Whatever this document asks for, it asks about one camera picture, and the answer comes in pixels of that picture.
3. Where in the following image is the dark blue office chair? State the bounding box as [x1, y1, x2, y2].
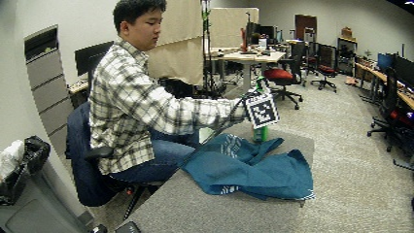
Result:
[66, 101, 167, 221]

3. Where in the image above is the red seat office chair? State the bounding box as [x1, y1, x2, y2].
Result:
[263, 41, 308, 111]
[309, 43, 340, 94]

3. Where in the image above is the brown door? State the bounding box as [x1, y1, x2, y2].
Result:
[295, 14, 319, 43]

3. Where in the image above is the black office chair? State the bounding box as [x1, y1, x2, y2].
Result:
[367, 66, 414, 153]

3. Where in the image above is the black shelf unit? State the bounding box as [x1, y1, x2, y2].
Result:
[336, 36, 359, 78]

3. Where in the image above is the black glove cable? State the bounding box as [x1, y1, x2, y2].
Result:
[174, 91, 260, 171]

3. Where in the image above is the black tripod stand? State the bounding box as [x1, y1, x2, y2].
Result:
[200, 0, 224, 98]

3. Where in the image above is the grey filing cabinet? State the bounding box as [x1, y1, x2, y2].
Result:
[23, 24, 75, 159]

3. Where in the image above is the light wood desk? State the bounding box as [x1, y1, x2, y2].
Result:
[211, 48, 288, 95]

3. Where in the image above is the beige partition screen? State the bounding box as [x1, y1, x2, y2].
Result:
[147, 0, 207, 85]

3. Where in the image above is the long wooden desk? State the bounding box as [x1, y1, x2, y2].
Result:
[353, 61, 414, 111]

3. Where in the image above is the white plastic bag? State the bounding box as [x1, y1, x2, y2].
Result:
[0, 139, 26, 183]

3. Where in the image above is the grey trash bin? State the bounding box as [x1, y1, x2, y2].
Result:
[0, 161, 95, 233]

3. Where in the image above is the black computer monitor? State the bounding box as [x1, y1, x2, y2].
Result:
[74, 40, 115, 78]

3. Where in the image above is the white marker cube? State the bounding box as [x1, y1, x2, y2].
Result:
[244, 92, 281, 130]

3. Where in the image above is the teal cloth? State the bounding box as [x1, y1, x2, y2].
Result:
[182, 133, 317, 201]

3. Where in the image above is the green bottle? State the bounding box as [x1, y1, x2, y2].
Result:
[254, 76, 271, 144]

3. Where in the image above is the the person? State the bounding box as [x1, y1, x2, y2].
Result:
[88, 0, 252, 184]

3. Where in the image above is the black trash bag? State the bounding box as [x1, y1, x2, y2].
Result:
[0, 135, 52, 206]

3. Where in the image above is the blue monitor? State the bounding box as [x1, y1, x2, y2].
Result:
[377, 52, 396, 72]

